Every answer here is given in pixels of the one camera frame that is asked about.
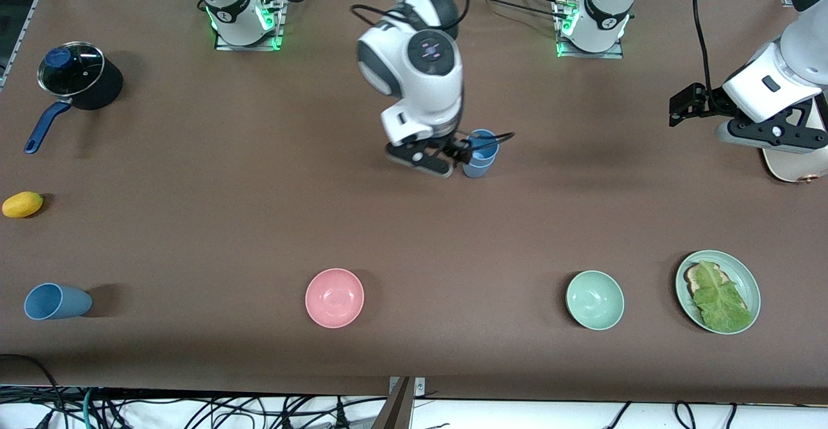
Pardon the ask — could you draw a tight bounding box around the blue plastic cup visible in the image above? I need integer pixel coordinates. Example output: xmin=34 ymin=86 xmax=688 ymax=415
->
xmin=462 ymin=155 xmax=497 ymax=179
xmin=467 ymin=129 xmax=500 ymax=166
xmin=24 ymin=283 xmax=93 ymax=321

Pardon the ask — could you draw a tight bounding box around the cream round pan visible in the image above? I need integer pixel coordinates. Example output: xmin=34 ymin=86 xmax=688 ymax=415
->
xmin=761 ymin=100 xmax=828 ymax=184

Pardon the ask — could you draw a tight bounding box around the pale green plate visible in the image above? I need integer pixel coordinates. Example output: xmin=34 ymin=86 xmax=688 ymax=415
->
xmin=675 ymin=250 xmax=761 ymax=335

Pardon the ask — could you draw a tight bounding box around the pink bowl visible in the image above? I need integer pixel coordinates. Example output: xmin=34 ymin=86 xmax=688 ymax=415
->
xmin=305 ymin=268 xmax=365 ymax=329

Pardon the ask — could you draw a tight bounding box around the toasted bread slice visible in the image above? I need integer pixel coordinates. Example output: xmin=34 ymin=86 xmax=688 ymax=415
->
xmin=685 ymin=262 xmax=748 ymax=311

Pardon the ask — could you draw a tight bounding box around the green lettuce leaf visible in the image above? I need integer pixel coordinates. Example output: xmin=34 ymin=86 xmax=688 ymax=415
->
xmin=692 ymin=261 xmax=755 ymax=333

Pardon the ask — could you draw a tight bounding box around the pale green bowl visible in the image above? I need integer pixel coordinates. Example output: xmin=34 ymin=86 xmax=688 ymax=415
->
xmin=565 ymin=270 xmax=626 ymax=331

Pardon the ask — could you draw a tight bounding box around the dark metal bar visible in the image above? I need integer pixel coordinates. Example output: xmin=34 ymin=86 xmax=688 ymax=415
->
xmin=370 ymin=377 xmax=415 ymax=429

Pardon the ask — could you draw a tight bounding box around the yellow lemon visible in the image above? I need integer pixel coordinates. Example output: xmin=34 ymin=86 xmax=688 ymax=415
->
xmin=2 ymin=191 xmax=45 ymax=219

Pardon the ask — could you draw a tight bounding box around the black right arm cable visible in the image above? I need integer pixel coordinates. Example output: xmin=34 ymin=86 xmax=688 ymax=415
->
xmin=188 ymin=0 xmax=516 ymax=151

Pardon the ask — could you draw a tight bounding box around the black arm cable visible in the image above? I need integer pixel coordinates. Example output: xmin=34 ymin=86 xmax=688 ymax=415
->
xmin=188 ymin=0 xmax=516 ymax=151
xmin=692 ymin=0 xmax=728 ymax=109

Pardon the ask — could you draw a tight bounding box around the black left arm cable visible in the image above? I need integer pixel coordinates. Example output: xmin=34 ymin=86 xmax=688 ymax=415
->
xmin=692 ymin=0 xmax=728 ymax=109

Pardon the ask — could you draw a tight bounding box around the black table cable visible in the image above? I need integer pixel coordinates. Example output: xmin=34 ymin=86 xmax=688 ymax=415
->
xmin=463 ymin=0 xmax=571 ymax=21

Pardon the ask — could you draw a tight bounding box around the metal table bracket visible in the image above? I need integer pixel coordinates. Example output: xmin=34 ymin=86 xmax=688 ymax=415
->
xmin=388 ymin=376 xmax=426 ymax=397

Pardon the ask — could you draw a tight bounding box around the black pot with blue handle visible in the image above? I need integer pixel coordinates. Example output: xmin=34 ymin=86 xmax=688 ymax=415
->
xmin=24 ymin=42 xmax=124 ymax=155

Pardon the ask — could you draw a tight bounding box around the teal cable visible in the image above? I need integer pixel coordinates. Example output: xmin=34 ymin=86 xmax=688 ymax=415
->
xmin=82 ymin=387 xmax=99 ymax=429

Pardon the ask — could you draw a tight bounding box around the aluminium profile rail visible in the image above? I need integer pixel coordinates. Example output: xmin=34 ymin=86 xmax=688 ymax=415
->
xmin=0 ymin=0 xmax=64 ymax=91

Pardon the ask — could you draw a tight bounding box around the black looping floor cable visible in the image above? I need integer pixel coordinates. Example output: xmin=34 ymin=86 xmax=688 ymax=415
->
xmin=0 ymin=353 xmax=63 ymax=429

